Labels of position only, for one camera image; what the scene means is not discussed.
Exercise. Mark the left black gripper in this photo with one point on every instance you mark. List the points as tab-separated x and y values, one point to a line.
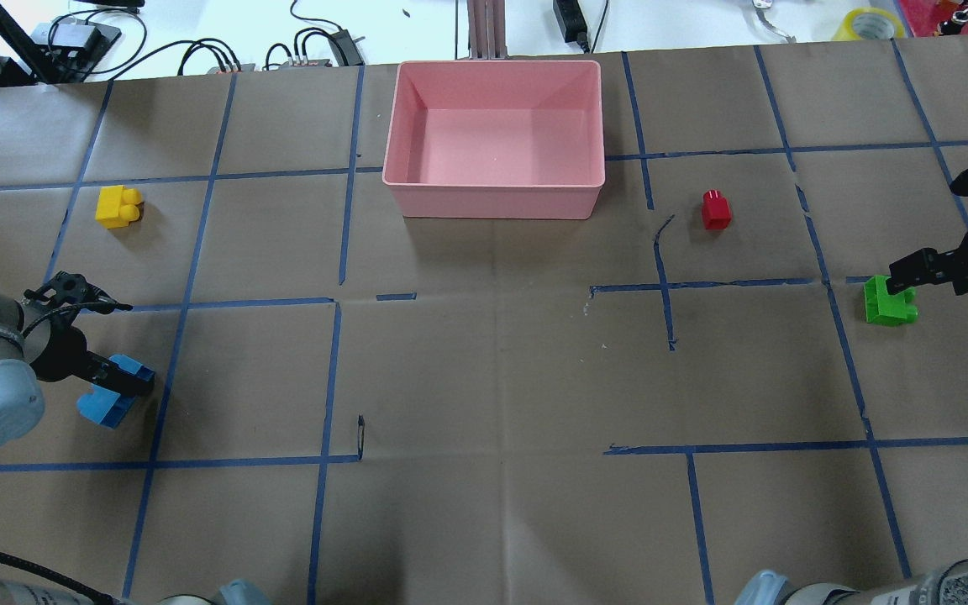
54	354

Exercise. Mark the blue toy block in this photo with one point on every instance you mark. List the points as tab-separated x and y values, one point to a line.
104	407

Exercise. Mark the green toy block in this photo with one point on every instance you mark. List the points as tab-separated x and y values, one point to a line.
886	309

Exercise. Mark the yellow toy block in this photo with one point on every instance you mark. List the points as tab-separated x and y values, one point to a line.
118	206

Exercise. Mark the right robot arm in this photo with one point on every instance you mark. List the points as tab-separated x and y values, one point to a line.
943	585

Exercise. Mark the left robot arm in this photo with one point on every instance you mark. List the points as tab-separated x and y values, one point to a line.
22	402

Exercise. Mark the pink plastic box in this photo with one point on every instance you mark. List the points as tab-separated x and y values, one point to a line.
497	139

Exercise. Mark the red toy block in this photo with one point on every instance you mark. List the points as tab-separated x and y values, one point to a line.
716	210

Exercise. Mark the yellow tape roll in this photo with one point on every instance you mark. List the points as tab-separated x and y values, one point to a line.
869	23

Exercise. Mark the black power adapter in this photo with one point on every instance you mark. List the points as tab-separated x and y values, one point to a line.
571	20

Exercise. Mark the aluminium frame post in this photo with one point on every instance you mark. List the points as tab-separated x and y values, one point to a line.
487	29

